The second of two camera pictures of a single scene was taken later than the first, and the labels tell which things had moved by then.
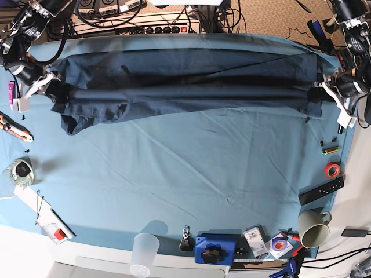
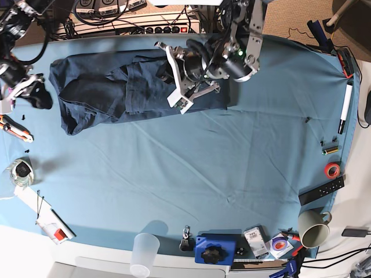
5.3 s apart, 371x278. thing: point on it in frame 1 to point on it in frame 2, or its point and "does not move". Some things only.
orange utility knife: [14, 128] does not move
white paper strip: [42, 208] does not move
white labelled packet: [256, 241] does not move
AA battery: [330, 150] does not move
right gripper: [347, 86] to [191, 70]
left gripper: [35, 80] to [15, 78]
